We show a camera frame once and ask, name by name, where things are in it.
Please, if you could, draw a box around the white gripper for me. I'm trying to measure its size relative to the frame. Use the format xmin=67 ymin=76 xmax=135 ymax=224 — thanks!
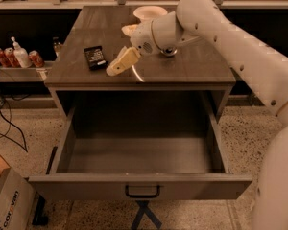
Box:
xmin=106 ymin=21 xmax=160 ymax=76

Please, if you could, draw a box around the black rxbar chocolate packet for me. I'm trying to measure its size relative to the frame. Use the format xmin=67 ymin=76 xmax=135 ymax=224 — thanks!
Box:
xmin=84 ymin=46 xmax=108 ymax=70

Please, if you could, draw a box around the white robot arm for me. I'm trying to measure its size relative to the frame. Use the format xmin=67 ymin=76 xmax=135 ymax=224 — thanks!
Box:
xmin=107 ymin=0 xmax=288 ymax=230

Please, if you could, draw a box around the grey drawer cabinet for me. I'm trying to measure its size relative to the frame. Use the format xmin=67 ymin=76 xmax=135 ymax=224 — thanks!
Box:
xmin=45 ymin=6 xmax=235 ymax=115

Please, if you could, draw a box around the open grey top drawer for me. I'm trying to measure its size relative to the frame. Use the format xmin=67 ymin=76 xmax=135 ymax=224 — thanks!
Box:
xmin=30 ymin=91 xmax=252 ymax=200

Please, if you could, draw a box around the white ceramic bowl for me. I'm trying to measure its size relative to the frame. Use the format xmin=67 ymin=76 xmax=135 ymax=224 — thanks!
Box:
xmin=133 ymin=6 xmax=168 ymax=22

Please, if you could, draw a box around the small clear bottle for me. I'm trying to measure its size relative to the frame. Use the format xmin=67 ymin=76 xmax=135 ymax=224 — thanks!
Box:
xmin=53 ymin=37 xmax=61 ymax=56

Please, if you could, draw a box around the red soda can right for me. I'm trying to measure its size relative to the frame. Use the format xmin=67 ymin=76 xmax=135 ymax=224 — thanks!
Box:
xmin=29 ymin=50 xmax=44 ymax=68

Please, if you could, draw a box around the red soda can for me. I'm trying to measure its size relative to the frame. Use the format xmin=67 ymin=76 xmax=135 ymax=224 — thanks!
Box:
xmin=4 ymin=47 xmax=20 ymax=67
xmin=0 ymin=48 xmax=11 ymax=67
xmin=29 ymin=50 xmax=44 ymax=68

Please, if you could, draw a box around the low grey shelf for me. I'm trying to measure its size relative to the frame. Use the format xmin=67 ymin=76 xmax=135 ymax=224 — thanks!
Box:
xmin=0 ymin=61 xmax=53 ymax=82

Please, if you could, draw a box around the white pump soap bottle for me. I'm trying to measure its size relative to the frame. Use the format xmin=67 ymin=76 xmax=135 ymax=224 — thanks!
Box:
xmin=11 ymin=36 xmax=32 ymax=68

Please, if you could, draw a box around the red soda can middle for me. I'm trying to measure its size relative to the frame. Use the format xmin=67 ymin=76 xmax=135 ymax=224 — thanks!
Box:
xmin=4 ymin=47 xmax=20 ymax=67

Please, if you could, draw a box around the red soda can leftmost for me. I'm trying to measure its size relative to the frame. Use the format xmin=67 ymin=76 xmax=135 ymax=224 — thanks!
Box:
xmin=0 ymin=48 xmax=11 ymax=67

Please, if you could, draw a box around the cardboard box with print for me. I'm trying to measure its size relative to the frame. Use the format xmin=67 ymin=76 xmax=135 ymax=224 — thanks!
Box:
xmin=0 ymin=155 xmax=36 ymax=230

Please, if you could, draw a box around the black floor cable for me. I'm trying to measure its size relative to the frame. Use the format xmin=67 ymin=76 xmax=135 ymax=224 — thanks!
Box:
xmin=0 ymin=83 xmax=29 ymax=153

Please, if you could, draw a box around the black drawer handle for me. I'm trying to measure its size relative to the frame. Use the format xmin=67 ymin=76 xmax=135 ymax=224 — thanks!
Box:
xmin=125 ymin=185 xmax=160 ymax=199

